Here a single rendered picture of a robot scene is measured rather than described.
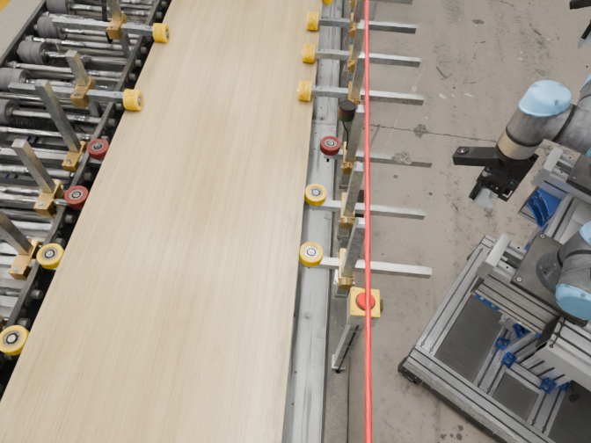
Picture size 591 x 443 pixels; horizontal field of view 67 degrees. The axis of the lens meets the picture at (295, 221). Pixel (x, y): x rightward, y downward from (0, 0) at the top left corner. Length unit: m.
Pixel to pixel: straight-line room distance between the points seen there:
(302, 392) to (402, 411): 0.80
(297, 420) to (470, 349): 0.98
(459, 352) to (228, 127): 1.43
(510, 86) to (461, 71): 0.38
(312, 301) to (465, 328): 0.86
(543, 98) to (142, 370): 1.17
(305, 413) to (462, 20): 3.64
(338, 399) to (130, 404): 0.63
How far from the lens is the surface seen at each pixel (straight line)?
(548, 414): 2.31
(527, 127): 0.97
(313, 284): 1.75
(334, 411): 1.53
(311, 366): 1.64
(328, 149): 1.76
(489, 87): 3.82
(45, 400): 1.46
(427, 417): 2.34
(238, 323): 1.39
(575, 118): 0.97
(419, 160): 1.87
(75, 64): 1.99
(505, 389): 2.27
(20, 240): 1.71
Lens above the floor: 2.20
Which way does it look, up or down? 57 degrees down
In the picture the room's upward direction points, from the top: 5 degrees clockwise
